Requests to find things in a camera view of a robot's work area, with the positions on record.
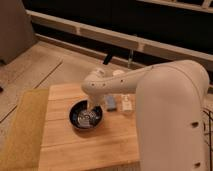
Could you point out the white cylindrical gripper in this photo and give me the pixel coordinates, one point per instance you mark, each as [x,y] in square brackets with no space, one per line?
[94,101]

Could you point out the dark ceramic bowl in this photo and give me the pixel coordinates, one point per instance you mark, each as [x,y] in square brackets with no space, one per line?
[83,118]

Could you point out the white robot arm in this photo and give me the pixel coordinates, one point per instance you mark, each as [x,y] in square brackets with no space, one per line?
[169,99]

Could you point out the blue-grey sponge block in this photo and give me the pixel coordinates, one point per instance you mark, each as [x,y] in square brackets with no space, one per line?
[110,103]

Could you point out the white small bottle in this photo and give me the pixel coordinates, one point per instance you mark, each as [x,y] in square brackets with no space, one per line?
[126,102]

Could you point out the wooden board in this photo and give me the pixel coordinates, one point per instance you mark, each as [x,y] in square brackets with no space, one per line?
[111,146]

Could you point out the yellow-green mat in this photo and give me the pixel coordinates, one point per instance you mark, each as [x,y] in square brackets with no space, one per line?
[21,151]

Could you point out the grey cabinet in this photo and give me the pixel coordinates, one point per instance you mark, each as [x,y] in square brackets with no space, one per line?
[16,31]

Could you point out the white shelf frame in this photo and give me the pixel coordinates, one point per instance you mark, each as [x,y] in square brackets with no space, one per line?
[150,33]

